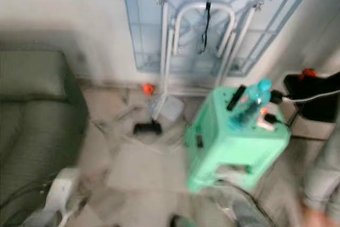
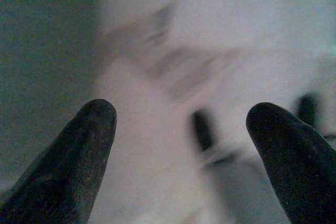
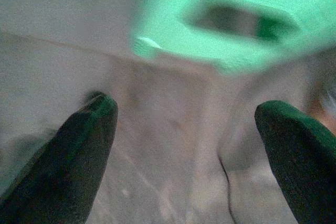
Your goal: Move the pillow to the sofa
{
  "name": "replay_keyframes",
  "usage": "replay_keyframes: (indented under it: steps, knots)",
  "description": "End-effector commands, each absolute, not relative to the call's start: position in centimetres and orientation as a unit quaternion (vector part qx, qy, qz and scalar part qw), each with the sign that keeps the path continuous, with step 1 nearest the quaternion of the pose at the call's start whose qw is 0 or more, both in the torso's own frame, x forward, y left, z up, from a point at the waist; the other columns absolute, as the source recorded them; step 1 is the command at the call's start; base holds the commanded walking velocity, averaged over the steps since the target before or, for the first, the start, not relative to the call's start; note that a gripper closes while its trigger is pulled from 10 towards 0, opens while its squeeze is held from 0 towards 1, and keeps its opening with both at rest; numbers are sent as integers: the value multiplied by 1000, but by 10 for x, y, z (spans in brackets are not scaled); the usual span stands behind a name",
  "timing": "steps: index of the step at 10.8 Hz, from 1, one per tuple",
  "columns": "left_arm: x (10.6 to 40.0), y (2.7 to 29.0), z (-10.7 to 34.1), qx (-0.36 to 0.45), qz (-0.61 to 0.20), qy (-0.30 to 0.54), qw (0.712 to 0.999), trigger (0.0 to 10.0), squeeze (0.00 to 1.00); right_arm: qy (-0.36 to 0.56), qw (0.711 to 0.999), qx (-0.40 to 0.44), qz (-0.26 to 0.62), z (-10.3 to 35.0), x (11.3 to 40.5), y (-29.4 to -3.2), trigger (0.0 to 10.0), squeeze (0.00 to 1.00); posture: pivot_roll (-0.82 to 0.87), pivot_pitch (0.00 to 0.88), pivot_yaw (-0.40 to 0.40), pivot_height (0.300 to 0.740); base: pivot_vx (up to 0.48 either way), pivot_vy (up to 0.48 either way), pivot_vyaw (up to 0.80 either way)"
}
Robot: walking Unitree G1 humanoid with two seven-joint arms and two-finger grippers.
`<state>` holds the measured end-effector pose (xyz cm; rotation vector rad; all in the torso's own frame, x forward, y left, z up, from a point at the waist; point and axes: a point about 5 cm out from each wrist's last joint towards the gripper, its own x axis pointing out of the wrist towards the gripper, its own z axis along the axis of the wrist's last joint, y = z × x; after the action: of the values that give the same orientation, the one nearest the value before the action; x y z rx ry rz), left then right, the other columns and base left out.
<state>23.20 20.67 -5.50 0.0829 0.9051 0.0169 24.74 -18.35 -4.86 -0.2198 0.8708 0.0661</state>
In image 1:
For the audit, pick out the white plastic dustpan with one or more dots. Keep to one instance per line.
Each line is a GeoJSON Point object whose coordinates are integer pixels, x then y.
{"type": "Point", "coordinates": [170, 109]}

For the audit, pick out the folded light blue table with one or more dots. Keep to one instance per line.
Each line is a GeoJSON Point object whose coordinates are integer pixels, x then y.
{"type": "Point", "coordinates": [143, 25]}

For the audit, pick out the person's leg grey trousers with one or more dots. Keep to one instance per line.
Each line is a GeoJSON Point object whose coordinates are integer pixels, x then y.
{"type": "Point", "coordinates": [324, 184]}

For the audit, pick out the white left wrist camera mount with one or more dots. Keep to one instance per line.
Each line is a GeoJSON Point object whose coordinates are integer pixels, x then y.
{"type": "Point", "coordinates": [61, 192]}

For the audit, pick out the green leather sofa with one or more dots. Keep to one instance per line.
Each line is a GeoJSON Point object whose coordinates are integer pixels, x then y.
{"type": "Point", "coordinates": [37, 126]}

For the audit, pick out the mint green plastic stool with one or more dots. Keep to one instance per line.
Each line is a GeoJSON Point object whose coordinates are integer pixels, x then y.
{"type": "Point", "coordinates": [223, 142]}

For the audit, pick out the black bag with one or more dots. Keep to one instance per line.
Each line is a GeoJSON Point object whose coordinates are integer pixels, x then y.
{"type": "Point", "coordinates": [311, 91]}

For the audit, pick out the blue water bottle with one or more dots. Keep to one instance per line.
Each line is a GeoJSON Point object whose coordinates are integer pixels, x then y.
{"type": "Point", "coordinates": [254, 99]}

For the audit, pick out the small pink white item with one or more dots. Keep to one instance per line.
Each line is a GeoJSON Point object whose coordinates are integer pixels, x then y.
{"type": "Point", "coordinates": [264, 125]}

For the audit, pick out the black brush head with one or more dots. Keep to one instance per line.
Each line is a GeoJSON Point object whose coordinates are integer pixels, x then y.
{"type": "Point", "coordinates": [147, 128]}

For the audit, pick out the small orange floor object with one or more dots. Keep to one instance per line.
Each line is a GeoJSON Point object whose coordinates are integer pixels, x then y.
{"type": "Point", "coordinates": [147, 89]}

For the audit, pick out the black remote control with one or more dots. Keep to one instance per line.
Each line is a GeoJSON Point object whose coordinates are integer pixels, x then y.
{"type": "Point", "coordinates": [236, 98]}

